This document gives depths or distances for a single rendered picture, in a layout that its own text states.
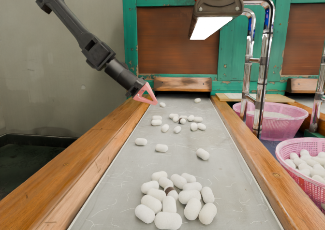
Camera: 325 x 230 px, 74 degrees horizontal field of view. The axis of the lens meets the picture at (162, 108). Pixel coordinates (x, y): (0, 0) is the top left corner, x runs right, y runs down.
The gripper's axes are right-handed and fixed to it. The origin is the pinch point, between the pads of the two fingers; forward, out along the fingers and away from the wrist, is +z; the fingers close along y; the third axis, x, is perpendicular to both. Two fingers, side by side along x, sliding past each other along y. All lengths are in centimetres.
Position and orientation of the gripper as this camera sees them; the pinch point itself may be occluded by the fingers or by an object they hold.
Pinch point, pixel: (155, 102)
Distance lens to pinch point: 74.6
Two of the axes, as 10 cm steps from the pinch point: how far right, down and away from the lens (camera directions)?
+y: 0.9, -2.6, 9.6
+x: -6.4, 7.3, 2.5
